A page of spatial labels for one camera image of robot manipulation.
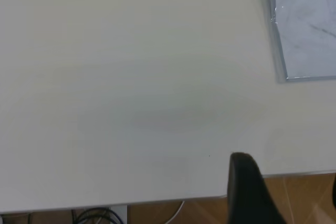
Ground thin white cable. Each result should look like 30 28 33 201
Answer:
167 200 186 224

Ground white table leg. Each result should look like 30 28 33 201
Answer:
109 205 129 224

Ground thin black cable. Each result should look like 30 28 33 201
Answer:
69 208 113 224

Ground black cables under table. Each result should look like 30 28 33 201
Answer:
78 207 122 224

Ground clear zip bag green zipper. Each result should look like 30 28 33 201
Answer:
253 0 336 84

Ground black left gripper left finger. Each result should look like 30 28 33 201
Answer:
228 152 287 224

